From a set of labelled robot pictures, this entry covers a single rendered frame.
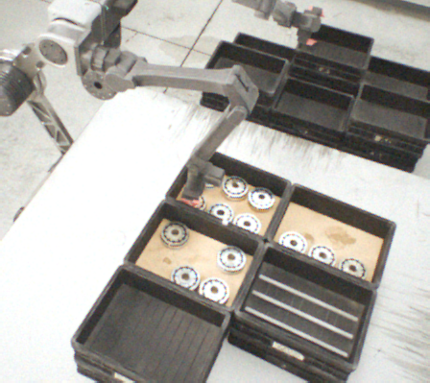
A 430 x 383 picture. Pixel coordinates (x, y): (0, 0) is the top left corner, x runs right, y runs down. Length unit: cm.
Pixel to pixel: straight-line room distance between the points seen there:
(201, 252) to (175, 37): 243
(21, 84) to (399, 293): 168
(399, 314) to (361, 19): 293
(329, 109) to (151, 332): 186
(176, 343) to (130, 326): 16
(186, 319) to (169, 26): 279
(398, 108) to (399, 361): 154
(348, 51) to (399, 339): 189
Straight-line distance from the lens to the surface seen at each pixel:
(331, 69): 336
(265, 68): 331
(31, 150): 351
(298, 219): 222
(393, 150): 312
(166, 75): 167
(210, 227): 206
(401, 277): 238
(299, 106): 331
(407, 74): 366
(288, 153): 261
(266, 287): 204
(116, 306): 197
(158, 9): 451
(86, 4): 187
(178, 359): 190
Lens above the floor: 260
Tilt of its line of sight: 51 degrees down
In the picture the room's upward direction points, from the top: 9 degrees clockwise
